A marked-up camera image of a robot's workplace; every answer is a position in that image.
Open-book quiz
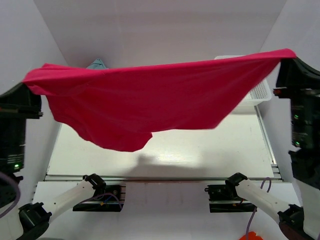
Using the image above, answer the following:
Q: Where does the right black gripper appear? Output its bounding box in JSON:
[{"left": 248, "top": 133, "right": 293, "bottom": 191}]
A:
[{"left": 271, "top": 48, "right": 320, "bottom": 148}]

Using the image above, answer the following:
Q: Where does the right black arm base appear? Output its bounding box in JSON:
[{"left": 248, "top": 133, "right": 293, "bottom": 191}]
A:
[{"left": 204, "top": 184, "right": 255, "bottom": 213}]

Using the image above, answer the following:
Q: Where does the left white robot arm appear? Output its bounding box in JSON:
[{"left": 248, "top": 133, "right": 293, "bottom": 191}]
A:
[{"left": 0, "top": 83, "right": 106, "bottom": 240}]

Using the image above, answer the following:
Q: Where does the magenta red t shirt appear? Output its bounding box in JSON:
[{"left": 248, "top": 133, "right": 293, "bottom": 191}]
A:
[{"left": 23, "top": 49, "right": 296, "bottom": 152}]

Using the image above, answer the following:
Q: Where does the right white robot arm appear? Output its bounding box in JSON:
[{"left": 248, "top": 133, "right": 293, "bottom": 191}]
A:
[{"left": 225, "top": 57, "right": 320, "bottom": 240}]

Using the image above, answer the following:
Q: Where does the white perforated plastic basket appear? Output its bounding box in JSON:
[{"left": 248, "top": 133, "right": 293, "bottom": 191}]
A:
[{"left": 214, "top": 55, "right": 273, "bottom": 115}]

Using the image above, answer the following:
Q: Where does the folded light blue t shirt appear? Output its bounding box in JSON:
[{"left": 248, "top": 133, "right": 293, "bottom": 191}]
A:
[{"left": 87, "top": 58, "right": 108, "bottom": 70}]

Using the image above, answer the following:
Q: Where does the orange object at bottom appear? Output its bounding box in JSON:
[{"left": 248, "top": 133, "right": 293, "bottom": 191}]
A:
[{"left": 239, "top": 231, "right": 264, "bottom": 240}]

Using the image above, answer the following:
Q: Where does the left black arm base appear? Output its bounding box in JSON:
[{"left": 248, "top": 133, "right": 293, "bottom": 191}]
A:
[{"left": 72, "top": 185, "right": 126, "bottom": 213}]

